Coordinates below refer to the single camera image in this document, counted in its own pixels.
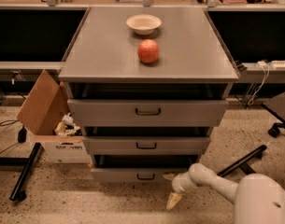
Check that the black left table leg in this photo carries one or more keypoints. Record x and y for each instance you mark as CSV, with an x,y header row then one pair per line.
x,y
18,193

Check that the grey bottom drawer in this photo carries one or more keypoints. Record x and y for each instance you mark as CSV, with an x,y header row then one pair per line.
x,y
144,168

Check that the white ceramic bowl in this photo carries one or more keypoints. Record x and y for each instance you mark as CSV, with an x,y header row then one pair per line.
x,y
143,24

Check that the black right table leg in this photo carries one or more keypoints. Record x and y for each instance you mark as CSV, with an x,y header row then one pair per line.
x,y
243,163

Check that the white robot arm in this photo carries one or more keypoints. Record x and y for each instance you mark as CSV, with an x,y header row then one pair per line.
x,y
258,199

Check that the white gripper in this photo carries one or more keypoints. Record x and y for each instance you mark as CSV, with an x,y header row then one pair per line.
x,y
178,184

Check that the black table leg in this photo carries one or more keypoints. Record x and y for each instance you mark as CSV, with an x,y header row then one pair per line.
x,y
18,193
243,163

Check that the open cardboard box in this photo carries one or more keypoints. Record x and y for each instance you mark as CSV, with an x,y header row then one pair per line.
x,y
45,113

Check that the black power adapter with cable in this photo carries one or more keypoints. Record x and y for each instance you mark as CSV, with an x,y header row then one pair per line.
x,y
22,133

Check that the black caster wheel base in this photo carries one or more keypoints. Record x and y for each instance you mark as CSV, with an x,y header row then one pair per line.
x,y
276,106

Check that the grey top drawer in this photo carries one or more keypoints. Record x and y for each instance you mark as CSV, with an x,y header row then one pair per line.
x,y
146,105

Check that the grey drawer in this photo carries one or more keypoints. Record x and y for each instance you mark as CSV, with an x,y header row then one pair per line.
x,y
146,141
144,168
146,105

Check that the grey middle drawer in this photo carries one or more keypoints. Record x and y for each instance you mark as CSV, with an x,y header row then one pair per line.
x,y
146,141

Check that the grey metal drawer cabinet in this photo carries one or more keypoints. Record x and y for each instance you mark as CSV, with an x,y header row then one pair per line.
x,y
190,53

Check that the red apple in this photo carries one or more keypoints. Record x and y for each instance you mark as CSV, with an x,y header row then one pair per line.
x,y
148,51

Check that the white power strip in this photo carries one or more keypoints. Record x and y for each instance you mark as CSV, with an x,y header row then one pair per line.
x,y
278,64

